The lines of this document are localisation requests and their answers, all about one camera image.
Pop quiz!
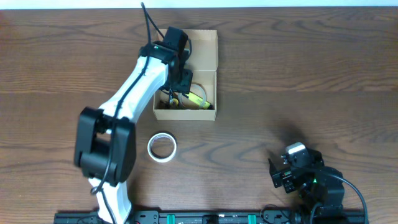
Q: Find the black yellow correction tape dispenser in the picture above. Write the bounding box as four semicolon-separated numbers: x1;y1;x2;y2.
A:
159;98;180;110

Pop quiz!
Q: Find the yellow highlighter marker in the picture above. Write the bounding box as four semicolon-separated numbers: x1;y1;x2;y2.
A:
183;92;214;110

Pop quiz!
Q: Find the clear tape roll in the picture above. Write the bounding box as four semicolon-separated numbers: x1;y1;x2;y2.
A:
177;83;207;109

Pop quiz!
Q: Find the white tape roll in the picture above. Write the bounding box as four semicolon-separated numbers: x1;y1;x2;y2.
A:
147;133;178;163

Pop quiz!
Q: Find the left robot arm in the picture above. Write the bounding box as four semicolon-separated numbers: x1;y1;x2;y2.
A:
74;42;192;223

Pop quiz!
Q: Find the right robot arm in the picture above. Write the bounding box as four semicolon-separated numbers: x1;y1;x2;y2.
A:
269;148;345;218

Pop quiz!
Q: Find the open cardboard box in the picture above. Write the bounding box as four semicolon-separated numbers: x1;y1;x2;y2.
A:
153;29;218;121

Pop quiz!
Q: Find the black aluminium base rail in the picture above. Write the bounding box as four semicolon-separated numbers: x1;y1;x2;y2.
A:
53;210;365;224

